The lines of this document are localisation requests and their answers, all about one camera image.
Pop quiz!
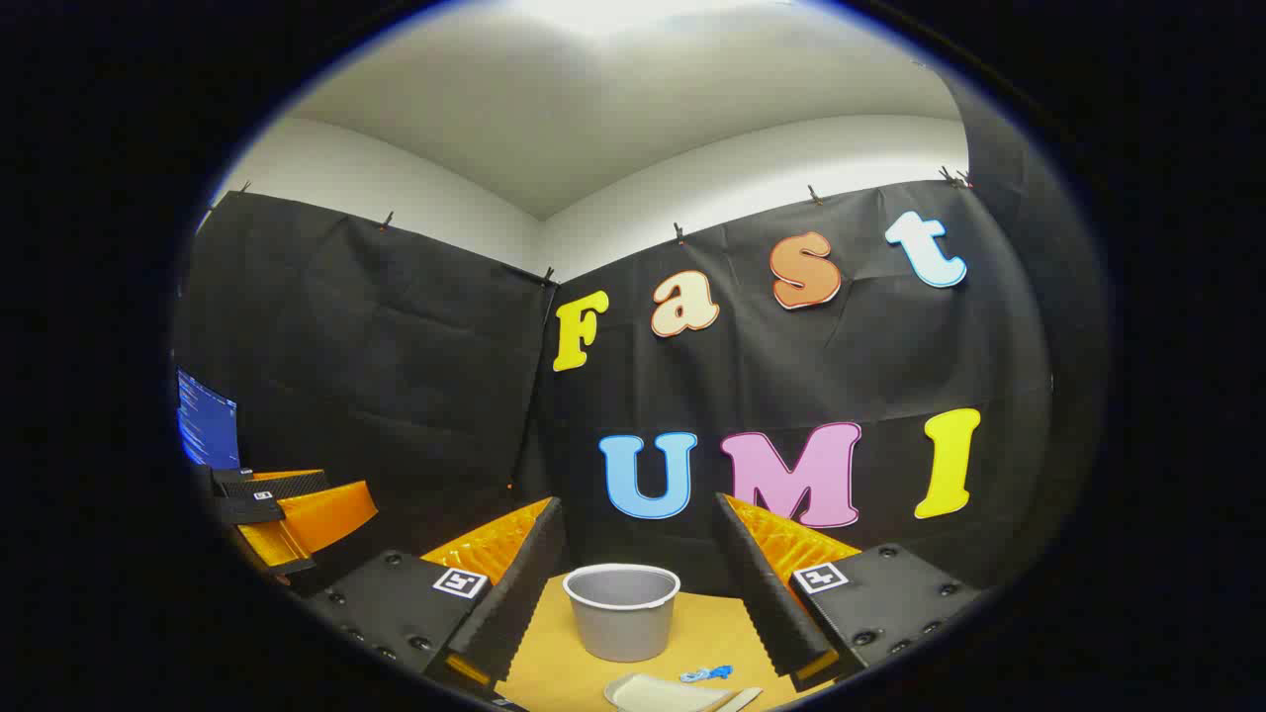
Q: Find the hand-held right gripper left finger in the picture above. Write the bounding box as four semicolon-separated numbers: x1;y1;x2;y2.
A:
297;494;571;707

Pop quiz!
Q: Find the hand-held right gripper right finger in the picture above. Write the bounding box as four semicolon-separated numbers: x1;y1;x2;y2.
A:
713;491;986;694

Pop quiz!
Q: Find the grey plastic garbage bin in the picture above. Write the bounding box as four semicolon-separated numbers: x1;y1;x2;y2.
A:
562;563;682;664

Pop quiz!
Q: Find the grey plastic dustpan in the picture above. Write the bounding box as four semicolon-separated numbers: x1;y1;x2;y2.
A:
603;672;739;712

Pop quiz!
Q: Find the wooden desktop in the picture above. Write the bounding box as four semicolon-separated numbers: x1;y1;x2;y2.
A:
495;574;863;712

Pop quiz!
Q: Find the computer monitor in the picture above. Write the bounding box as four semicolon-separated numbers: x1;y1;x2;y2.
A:
177;368;241;472

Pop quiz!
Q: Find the black backdrop cloth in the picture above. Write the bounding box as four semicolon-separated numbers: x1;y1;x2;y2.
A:
173;69;1114;599

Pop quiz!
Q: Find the ceiling light panel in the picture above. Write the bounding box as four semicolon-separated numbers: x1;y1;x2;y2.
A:
509;0;792;39

